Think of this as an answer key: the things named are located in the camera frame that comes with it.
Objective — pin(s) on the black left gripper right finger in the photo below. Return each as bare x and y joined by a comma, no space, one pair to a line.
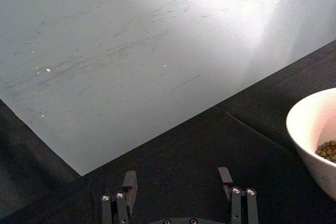
240,203

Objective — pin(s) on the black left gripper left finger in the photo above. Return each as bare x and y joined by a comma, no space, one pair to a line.
126,195

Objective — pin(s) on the black table cloth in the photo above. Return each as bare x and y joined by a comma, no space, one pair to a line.
199,155

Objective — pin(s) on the white ceramic bowl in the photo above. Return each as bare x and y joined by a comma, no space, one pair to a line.
307,140

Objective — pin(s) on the green-brown pellets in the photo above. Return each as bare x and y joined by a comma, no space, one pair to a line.
328,150

